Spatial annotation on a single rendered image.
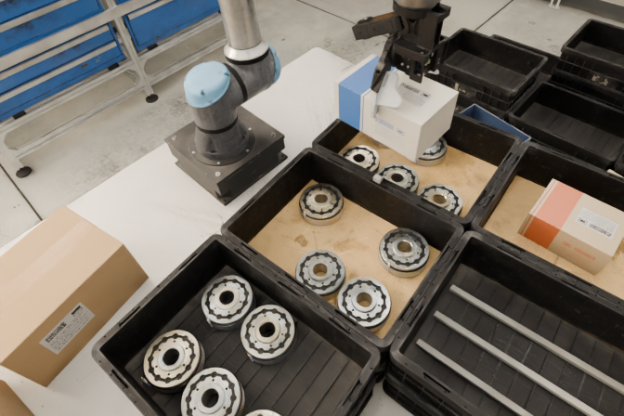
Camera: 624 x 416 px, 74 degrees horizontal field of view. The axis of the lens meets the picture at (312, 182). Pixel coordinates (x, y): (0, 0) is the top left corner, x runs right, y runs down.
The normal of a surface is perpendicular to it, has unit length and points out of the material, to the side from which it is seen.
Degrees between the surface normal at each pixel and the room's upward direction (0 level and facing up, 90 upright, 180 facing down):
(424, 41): 90
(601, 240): 0
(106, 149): 0
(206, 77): 7
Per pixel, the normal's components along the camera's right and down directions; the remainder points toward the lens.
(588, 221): -0.07, -0.64
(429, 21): -0.69, 0.58
